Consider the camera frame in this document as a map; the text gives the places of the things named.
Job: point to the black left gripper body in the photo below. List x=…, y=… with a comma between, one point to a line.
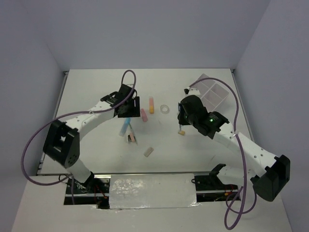
x=130, y=110

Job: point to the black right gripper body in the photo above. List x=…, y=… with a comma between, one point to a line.
x=185, y=119

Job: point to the blue pen clear barrel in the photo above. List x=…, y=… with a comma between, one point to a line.
x=179, y=124

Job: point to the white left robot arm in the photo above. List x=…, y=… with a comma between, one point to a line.
x=62, y=143

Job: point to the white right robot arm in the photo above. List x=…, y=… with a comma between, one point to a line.
x=269, y=173

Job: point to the light blue highlighter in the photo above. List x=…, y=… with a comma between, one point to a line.
x=124, y=126

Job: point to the orange pink highlighter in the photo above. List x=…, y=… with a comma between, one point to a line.
x=151, y=105

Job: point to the clear compartment organizer box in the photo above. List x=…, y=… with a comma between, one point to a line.
x=212, y=93

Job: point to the clear tape roll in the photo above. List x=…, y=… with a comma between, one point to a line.
x=164, y=109

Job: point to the beige eraser centre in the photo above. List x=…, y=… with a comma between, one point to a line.
x=148, y=152

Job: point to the silver foil panel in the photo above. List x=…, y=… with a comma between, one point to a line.
x=152, y=191

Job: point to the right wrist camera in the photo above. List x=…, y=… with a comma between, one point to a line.
x=191, y=91

